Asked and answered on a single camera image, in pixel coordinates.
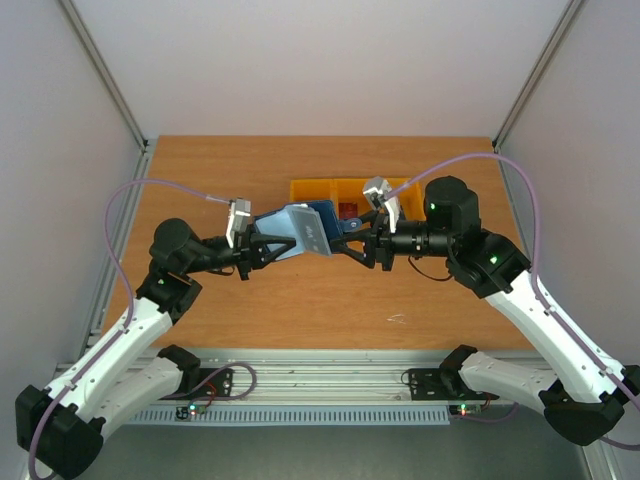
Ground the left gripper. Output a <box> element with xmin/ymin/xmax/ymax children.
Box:
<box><xmin>184</xmin><ymin>222</ymin><xmax>296</xmax><ymax>280</ymax></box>

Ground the blue card holder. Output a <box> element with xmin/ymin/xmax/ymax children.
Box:
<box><xmin>254</xmin><ymin>200</ymin><xmax>363</xmax><ymax>261</ymax></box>

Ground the red credit card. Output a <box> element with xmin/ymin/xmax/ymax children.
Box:
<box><xmin>338</xmin><ymin>202</ymin><xmax>359</xmax><ymax>220</ymax></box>

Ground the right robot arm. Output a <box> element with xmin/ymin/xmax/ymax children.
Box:
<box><xmin>330</xmin><ymin>176</ymin><xmax>639</xmax><ymax>446</ymax></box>

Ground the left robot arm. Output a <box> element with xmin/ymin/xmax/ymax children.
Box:
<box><xmin>15</xmin><ymin>218</ymin><xmax>296</xmax><ymax>479</ymax></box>

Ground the right yellow bin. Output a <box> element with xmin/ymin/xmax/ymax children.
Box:
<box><xmin>394</xmin><ymin>183</ymin><xmax>426</xmax><ymax>221</ymax></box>

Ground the yellow bin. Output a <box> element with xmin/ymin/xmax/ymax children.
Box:
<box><xmin>289</xmin><ymin>179</ymin><xmax>334</xmax><ymax>203</ymax></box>
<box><xmin>331</xmin><ymin>178</ymin><xmax>371</xmax><ymax>220</ymax></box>
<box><xmin>394</xmin><ymin>183</ymin><xmax>426</xmax><ymax>221</ymax></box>

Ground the middle yellow bin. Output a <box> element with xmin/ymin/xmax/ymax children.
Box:
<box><xmin>331</xmin><ymin>178</ymin><xmax>371</xmax><ymax>220</ymax></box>

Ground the left yellow bin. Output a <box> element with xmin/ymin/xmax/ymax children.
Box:
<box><xmin>289</xmin><ymin>179</ymin><xmax>334</xmax><ymax>203</ymax></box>

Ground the left circuit board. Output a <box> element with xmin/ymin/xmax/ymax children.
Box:
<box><xmin>174</xmin><ymin>404</ymin><xmax>207</xmax><ymax>421</ymax></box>

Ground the circuit board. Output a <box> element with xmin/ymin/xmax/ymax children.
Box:
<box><xmin>174</xmin><ymin>404</ymin><xmax>207</xmax><ymax>421</ymax></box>
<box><xmin>449</xmin><ymin>403</ymin><xmax>487</xmax><ymax>418</ymax></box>

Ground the right circuit board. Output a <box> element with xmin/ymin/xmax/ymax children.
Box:
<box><xmin>449</xmin><ymin>403</ymin><xmax>487</xmax><ymax>418</ymax></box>

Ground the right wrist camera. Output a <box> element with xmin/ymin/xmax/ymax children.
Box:
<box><xmin>362</xmin><ymin>176</ymin><xmax>401</xmax><ymax>233</ymax></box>

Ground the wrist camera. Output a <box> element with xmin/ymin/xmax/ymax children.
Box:
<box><xmin>362</xmin><ymin>176</ymin><xmax>401</xmax><ymax>233</ymax></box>
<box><xmin>225</xmin><ymin>198</ymin><xmax>251</xmax><ymax>248</ymax></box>

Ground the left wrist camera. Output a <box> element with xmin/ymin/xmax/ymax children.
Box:
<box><xmin>225</xmin><ymin>198</ymin><xmax>251</xmax><ymax>248</ymax></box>

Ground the aluminium rail base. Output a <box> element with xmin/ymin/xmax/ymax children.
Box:
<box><xmin>44</xmin><ymin>347</ymin><xmax>596</xmax><ymax>407</ymax></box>

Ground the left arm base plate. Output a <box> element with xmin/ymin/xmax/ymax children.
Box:
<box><xmin>162</xmin><ymin>368</ymin><xmax>234</xmax><ymax>400</ymax></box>

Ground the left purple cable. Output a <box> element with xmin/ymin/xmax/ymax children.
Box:
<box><xmin>27</xmin><ymin>178</ymin><xmax>234</xmax><ymax>480</ymax></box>

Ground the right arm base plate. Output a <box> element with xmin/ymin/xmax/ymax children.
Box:
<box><xmin>400</xmin><ymin>368</ymin><xmax>498</xmax><ymax>402</ymax></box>

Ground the left aluminium frame post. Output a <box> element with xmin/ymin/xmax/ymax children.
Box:
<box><xmin>54</xmin><ymin>0</ymin><xmax>151</xmax><ymax>151</ymax></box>

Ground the aluminium frame post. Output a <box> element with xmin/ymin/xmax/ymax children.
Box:
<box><xmin>54</xmin><ymin>0</ymin><xmax>151</xmax><ymax>151</ymax></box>
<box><xmin>492</xmin><ymin>0</ymin><xmax>588</xmax><ymax>152</ymax></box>

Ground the grey slotted cable duct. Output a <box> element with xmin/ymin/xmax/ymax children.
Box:
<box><xmin>128</xmin><ymin>405</ymin><xmax>450</xmax><ymax>427</ymax></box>

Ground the right aluminium frame post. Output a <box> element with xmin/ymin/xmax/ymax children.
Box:
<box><xmin>492</xmin><ymin>0</ymin><xmax>588</xmax><ymax>152</ymax></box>

